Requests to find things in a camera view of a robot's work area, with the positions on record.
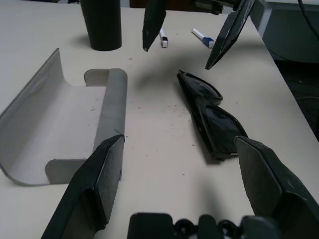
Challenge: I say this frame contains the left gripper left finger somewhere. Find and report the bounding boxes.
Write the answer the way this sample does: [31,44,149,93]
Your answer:
[41,134,125,239]

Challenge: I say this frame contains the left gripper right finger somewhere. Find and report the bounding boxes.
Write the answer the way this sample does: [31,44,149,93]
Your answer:
[234,135,319,239]

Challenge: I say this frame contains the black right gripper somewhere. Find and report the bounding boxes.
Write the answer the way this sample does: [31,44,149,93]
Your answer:
[142,0,256,70]

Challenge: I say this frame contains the white marker blue band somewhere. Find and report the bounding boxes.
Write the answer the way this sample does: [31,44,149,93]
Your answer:
[191,28,215,49]

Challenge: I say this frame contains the white marker black band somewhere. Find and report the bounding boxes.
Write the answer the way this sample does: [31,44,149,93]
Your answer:
[159,27,170,49]

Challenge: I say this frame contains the grey glasses case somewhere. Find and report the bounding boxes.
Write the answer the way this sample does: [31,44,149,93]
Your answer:
[0,47,128,187]

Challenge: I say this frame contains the black sunglasses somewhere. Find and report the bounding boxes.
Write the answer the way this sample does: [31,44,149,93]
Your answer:
[176,69,250,162]

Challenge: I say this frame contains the black cup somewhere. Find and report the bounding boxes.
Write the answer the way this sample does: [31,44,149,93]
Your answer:
[80,0,123,52]

